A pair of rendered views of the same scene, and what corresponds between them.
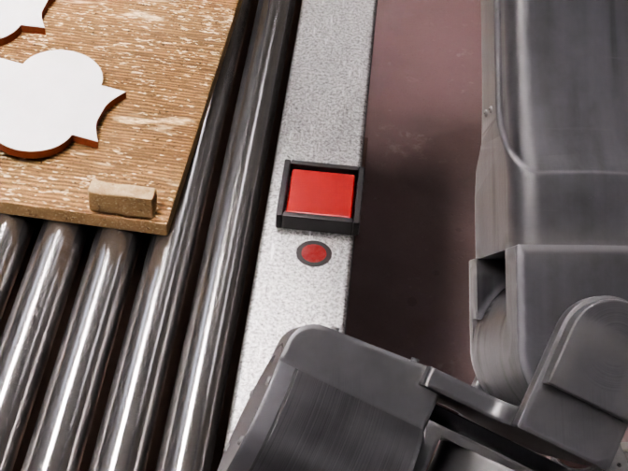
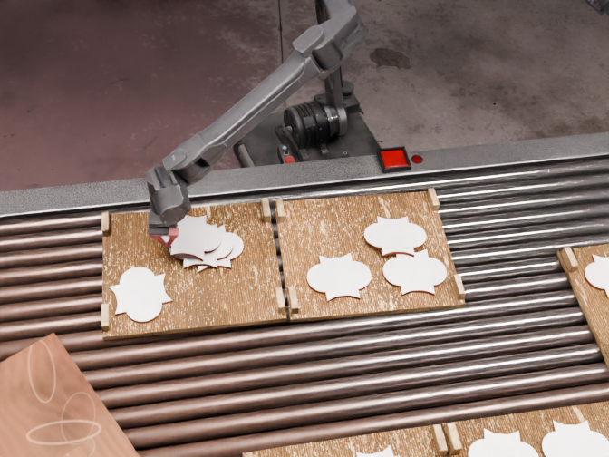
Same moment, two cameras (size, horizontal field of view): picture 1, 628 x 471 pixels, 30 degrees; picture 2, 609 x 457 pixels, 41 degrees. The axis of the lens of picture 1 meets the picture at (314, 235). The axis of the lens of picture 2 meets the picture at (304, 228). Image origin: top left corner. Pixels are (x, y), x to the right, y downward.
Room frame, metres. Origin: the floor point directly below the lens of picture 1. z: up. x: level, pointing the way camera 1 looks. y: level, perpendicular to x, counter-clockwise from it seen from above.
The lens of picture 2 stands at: (1.41, 1.40, 2.51)
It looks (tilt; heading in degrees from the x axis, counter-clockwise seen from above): 52 degrees down; 255
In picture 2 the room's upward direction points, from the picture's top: 4 degrees clockwise
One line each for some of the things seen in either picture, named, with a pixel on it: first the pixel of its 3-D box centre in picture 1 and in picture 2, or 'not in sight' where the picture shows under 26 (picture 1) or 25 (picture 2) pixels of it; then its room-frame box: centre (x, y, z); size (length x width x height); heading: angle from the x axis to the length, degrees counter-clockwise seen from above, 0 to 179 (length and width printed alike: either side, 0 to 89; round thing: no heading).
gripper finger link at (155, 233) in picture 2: not in sight; (165, 229); (1.41, 0.22, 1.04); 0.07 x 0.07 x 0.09; 79
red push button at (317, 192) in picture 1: (321, 197); (393, 160); (0.78, 0.00, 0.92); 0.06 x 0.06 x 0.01; 88
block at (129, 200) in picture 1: (122, 199); (433, 199); (0.74, 0.17, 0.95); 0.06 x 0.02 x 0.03; 85
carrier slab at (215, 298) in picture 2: not in sight; (190, 266); (1.36, 0.25, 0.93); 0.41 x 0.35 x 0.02; 176
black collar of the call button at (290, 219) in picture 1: (321, 196); (393, 160); (0.78, 0.00, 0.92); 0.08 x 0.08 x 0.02; 88
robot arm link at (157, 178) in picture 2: not in sight; (160, 185); (1.40, 0.20, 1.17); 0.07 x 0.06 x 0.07; 100
